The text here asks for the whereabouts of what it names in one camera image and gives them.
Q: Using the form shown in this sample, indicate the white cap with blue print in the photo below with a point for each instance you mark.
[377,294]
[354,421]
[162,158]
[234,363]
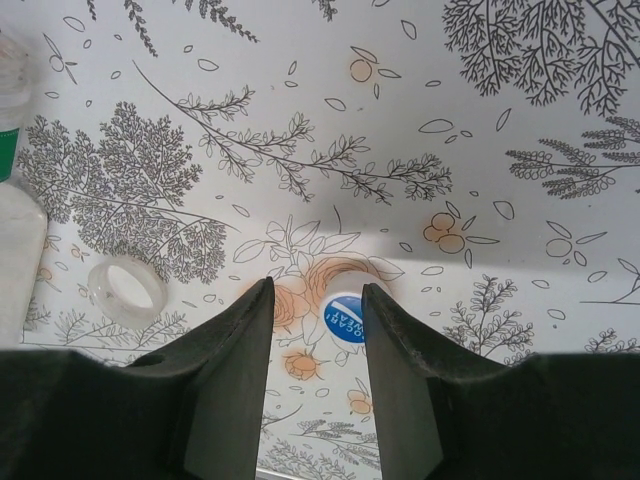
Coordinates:
[341,314]

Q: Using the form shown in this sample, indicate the clear bottle green label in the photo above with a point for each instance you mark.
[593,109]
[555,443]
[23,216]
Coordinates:
[15,240]

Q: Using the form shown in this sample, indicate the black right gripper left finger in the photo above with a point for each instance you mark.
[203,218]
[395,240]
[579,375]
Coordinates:
[150,415]

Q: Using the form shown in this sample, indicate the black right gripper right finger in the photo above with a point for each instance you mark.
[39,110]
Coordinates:
[475,420]

